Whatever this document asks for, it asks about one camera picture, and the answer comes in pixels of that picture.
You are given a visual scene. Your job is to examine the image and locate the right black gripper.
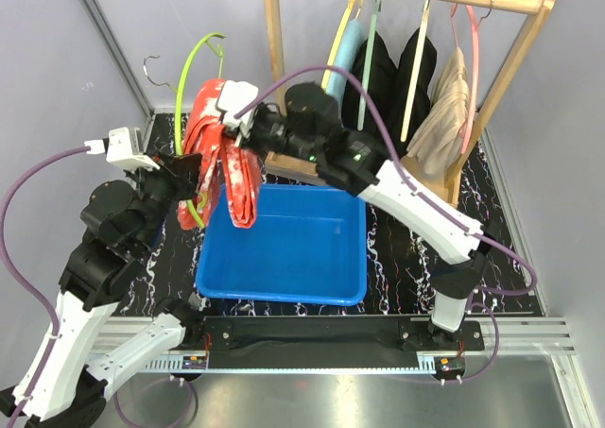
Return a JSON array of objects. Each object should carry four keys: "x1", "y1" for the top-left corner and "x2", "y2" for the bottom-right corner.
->
[{"x1": 217, "y1": 106, "x2": 321, "y2": 164}]

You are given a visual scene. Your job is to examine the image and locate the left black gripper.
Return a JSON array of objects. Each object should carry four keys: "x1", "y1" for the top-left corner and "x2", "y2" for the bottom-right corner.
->
[{"x1": 126, "y1": 146, "x2": 203, "y2": 251}]

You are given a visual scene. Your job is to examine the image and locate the red white patterned trousers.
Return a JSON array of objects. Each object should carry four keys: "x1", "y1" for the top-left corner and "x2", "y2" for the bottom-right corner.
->
[{"x1": 177, "y1": 78, "x2": 262, "y2": 231}]

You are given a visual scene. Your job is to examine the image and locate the green plastic hanger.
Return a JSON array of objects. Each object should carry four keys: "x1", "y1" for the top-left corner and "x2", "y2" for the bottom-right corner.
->
[{"x1": 143, "y1": 31, "x2": 227, "y2": 228}]

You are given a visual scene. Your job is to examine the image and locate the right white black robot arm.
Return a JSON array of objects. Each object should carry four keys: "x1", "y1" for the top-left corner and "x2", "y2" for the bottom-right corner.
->
[{"x1": 242, "y1": 82, "x2": 491, "y2": 350}]

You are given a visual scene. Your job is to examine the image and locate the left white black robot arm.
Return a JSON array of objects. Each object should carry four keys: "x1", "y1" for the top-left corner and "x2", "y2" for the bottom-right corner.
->
[{"x1": 1, "y1": 152, "x2": 204, "y2": 427}]

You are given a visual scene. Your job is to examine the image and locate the light blue trousers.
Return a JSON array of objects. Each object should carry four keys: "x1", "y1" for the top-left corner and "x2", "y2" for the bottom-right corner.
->
[{"x1": 325, "y1": 20, "x2": 367, "y2": 105}]

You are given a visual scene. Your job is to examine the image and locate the yellow plastic hanger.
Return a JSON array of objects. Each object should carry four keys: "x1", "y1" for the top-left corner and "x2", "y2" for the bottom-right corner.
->
[{"x1": 321, "y1": 0, "x2": 365, "y2": 92}]

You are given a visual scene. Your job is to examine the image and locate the black trousers left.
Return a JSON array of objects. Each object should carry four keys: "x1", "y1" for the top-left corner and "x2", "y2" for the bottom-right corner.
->
[{"x1": 341, "y1": 32, "x2": 397, "y2": 139}]

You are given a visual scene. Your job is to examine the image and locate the black trousers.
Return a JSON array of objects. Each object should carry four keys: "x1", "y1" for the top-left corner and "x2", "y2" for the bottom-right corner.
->
[
  {"x1": 341, "y1": 32, "x2": 397, "y2": 139},
  {"x1": 383, "y1": 29, "x2": 438, "y2": 157}
]

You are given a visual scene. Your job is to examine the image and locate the mint green hanger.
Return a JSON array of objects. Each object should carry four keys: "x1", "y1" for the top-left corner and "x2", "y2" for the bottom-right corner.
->
[{"x1": 356, "y1": 0, "x2": 382, "y2": 131}]

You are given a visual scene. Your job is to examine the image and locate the black trousers right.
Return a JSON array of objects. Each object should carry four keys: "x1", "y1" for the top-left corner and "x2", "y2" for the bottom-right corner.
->
[{"x1": 383, "y1": 29, "x2": 438, "y2": 157}]

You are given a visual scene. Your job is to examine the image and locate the beige trousers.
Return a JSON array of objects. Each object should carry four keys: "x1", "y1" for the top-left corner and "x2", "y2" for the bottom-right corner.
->
[{"x1": 406, "y1": 46, "x2": 471, "y2": 180}]

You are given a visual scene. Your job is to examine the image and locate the pink plastic hanger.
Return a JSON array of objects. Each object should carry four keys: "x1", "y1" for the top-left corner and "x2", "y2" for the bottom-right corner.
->
[{"x1": 449, "y1": 4, "x2": 480, "y2": 158}]

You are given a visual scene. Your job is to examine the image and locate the cream plastic hanger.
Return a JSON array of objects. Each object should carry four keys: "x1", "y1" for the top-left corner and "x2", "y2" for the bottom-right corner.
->
[{"x1": 400, "y1": 0, "x2": 431, "y2": 143}]

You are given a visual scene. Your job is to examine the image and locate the blue plastic bin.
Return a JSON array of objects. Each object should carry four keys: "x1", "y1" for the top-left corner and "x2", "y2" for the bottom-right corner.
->
[{"x1": 195, "y1": 184, "x2": 367, "y2": 306}]

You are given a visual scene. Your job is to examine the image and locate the wooden clothes rack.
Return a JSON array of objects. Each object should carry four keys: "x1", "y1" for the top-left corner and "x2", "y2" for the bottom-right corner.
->
[{"x1": 264, "y1": 0, "x2": 556, "y2": 208}]

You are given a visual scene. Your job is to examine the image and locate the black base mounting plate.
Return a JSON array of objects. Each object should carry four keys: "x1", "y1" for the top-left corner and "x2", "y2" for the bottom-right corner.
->
[{"x1": 175, "y1": 315, "x2": 485, "y2": 374}]

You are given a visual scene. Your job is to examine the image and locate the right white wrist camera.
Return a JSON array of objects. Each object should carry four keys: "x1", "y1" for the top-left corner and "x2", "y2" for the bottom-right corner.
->
[{"x1": 216, "y1": 80, "x2": 259, "y2": 139}]

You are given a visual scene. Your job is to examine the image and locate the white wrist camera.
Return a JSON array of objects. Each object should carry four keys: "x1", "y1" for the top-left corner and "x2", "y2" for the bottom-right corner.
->
[
  {"x1": 84, "y1": 127, "x2": 160, "y2": 173},
  {"x1": 216, "y1": 80, "x2": 259, "y2": 139}
]

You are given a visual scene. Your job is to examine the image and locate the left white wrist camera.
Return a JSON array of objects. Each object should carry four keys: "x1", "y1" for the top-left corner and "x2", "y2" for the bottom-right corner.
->
[{"x1": 84, "y1": 127, "x2": 160, "y2": 173}]

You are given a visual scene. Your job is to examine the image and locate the aluminium rail frame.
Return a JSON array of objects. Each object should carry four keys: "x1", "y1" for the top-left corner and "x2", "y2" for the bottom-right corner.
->
[{"x1": 42, "y1": 317, "x2": 596, "y2": 428}]

